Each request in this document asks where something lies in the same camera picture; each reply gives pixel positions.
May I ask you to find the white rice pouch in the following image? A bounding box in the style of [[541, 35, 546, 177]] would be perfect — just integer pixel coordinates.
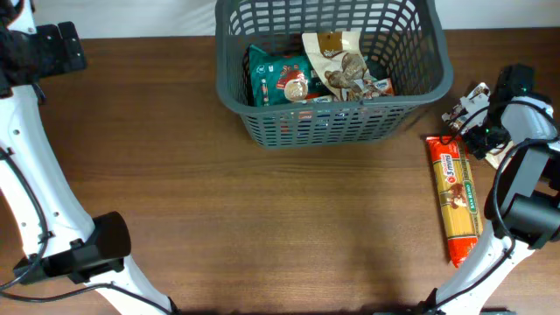
[[442, 82, 513, 169]]

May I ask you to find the orange San Remo spaghetti pack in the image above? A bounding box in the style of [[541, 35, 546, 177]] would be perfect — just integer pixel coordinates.
[[426, 136, 483, 268]]

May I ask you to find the multicolour tissue multipack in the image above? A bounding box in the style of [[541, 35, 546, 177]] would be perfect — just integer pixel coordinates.
[[301, 79, 395, 103]]

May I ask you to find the beige brown nut pouch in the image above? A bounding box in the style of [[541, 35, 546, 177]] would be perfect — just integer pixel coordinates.
[[302, 31, 381, 99]]

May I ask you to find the green Nescafe coffee bag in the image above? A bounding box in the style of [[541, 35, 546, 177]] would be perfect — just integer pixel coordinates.
[[248, 45, 331, 107]]

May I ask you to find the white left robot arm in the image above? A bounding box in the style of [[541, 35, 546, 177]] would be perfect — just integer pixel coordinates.
[[1, 0, 179, 314]]

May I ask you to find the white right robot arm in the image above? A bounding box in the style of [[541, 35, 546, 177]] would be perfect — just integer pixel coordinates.
[[415, 64, 559, 314]]

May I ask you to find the grey plastic basket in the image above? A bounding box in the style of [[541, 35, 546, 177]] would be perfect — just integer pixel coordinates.
[[215, 0, 453, 149]]

